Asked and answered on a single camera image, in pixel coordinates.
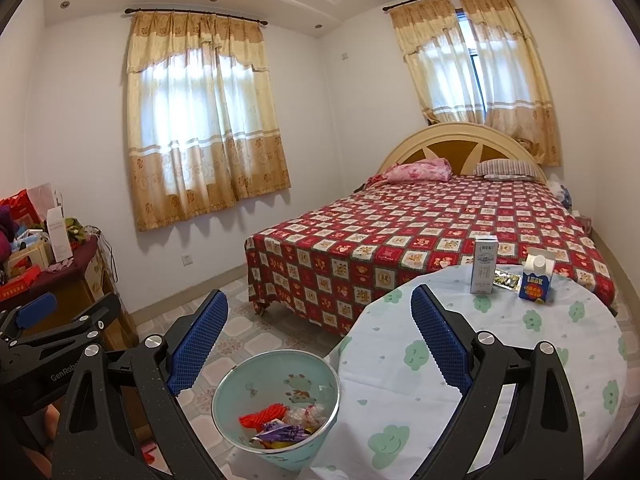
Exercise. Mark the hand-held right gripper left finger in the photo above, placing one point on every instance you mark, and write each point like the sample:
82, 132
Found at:
197, 345

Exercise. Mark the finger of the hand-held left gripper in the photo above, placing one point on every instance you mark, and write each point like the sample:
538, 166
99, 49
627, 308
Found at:
70, 327
35, 306

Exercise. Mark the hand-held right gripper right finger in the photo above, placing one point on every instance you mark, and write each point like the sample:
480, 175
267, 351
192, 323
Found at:
440, 340

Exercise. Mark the mint green waste bin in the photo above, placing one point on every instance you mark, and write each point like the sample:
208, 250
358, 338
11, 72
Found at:
280, 375

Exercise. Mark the red foam fruit net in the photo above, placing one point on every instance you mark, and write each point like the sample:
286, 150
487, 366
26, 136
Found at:
262, 416

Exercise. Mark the purple foil wrapper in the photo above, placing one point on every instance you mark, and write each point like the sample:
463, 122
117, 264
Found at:
280, 430

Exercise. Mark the clear plastic bag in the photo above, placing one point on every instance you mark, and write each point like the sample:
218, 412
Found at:
305, 414

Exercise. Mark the flat red box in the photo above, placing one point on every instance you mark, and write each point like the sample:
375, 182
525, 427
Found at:
20, 282

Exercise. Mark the wooden cabinet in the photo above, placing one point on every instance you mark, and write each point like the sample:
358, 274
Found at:
80, 290

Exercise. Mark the slim white box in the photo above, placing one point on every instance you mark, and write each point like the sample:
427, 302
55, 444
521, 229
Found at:
59, 235

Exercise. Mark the green cloth bundle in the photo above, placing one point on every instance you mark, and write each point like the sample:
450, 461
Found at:
75, 230

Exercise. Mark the tall white carton box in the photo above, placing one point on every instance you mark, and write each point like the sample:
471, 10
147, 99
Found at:
484, 265

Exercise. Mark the silver foil snack packet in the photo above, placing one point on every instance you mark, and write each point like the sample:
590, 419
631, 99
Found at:
507, 279

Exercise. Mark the red gift bag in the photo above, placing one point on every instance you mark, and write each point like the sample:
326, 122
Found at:
17, 210

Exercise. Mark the white paper bag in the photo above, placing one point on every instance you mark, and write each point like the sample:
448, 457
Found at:
42, 200

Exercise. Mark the blue milk carton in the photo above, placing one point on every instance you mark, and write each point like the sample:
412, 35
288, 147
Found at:
535, 285

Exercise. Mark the red checked bedsheet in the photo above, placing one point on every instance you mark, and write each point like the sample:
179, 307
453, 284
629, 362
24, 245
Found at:
400, 225

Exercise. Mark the pink floral pillow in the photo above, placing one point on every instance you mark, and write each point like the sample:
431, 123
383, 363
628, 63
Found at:
420, 170

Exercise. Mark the striped pillow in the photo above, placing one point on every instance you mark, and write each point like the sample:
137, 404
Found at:
505, 169

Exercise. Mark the wide beige curtain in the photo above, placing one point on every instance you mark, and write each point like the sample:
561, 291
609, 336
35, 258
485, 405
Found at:
200, 160

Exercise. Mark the white blue plastic bag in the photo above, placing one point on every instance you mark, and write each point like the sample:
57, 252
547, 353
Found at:
560, 195

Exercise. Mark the cream wooden bed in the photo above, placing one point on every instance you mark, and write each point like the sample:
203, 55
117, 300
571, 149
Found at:
450, 135

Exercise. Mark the long black curtain rod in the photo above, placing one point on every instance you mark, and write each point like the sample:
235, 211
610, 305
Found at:
200, 12

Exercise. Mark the white wall socket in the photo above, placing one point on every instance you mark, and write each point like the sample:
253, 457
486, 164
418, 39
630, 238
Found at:
187, 259

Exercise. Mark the window frame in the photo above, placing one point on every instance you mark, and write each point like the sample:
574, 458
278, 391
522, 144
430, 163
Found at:
472, 60

